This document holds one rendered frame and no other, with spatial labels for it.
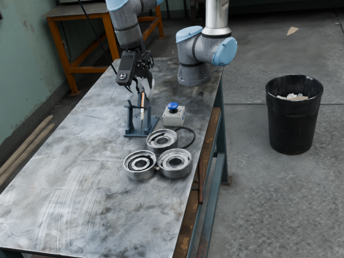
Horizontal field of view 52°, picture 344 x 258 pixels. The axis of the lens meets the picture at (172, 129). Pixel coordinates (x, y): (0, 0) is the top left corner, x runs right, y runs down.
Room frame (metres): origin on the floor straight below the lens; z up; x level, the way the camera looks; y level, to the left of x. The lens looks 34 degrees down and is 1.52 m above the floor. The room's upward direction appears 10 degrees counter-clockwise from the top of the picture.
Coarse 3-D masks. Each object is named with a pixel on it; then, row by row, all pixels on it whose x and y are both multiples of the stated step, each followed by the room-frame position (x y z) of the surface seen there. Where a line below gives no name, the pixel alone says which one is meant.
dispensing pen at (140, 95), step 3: (138, 93) 1.05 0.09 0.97; (141, 93) 1.05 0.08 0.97; (138, 96) 1.04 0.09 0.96; (141, 96) 1.04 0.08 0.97; (138, 99) 1.03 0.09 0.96; (141, 99) 1.03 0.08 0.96; (138, 102) 1.03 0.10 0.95; (141, 102) 1.02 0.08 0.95; (138, 105) 1.02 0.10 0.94; (141, 108) 1.02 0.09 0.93; (141, 111) 1.02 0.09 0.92; (144, 111) 1.02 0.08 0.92; (141, 114) 1.01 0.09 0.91; (141, 117) 1.00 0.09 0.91; (141, 120) 1.00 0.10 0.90; (141, 123) 0.99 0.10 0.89; (141, 126) 0.98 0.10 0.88; (141, 129) 0.98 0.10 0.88
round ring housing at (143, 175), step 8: (136, 152) 0.91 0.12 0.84; (144, 152) 0.91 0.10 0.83; (152, 152) 0.89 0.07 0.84; (128, 160) 0.88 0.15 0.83; (136, 160) 0.88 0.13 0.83; (144, 160) 0.87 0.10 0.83; (136, 168) 0.84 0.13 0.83; (152, 168) 0.82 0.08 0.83; (136, 176) 0.81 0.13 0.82; (144, 176) 0.81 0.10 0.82
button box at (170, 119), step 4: (180, 108) 1.12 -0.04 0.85; (184, 108) 1.13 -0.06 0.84; (164, 112) 1.11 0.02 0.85; (168, 112) 1.11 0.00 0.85; (172, 112) 1.10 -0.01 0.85; (176, 112) 1.10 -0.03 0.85; (180, 112) 1.09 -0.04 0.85; (184, 112) 1.12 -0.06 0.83; (164, 116) 1.09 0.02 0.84; (168, 116) 1.08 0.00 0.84; (172, 116) 1.08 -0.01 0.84; (176, 116) 1.07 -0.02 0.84; (180, 116) 1.07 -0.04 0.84; (184, 116) 1.11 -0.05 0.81; (164, 120) 1.09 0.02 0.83; (168, 120) 1.08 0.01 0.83; (172, 120) 1.08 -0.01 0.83; (176, 120) 1.07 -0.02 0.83; (180, 120) 1.07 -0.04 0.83; (164, 124) 1.09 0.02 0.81; (168, 124) 1.08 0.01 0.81; (172, 124) 1.08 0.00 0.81; (176, 124) 1.07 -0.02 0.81; (180, 124) 1.07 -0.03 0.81
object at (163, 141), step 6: (156, 132) 1.01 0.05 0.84; (162, 132) 1.01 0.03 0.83; (168, 132) 1.00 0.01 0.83; (174, 132) 0.98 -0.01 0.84; (150, 138) 0.98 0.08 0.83; (156, 138) 0.98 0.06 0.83; (162, 138) 0.98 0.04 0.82; (168, 138) 0.97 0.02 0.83; (174, 138) 0.96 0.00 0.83; (150, 144) 0.95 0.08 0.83; (156, 144) 0.94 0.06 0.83; (162, 144) 0.94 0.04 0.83; (174, 144) 0.92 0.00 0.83; (150, 150) 0.93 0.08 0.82; (156, 150) 0.91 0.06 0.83; (162, 150) 0.91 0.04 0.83
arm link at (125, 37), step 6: (138, 24) 1.06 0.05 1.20; (126, 30) 1.10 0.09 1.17; (132, 30) 1.03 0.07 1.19; (138, 30) 1.05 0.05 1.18; (120, 36) 1.04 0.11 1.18; (126, 36) 1.03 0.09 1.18; (132, 36) 1.03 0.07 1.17; (138, 36) 1.04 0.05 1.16; (120, 42) 1.04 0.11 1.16; (126, 42) 1.03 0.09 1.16; (132, 42) 1.04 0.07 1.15
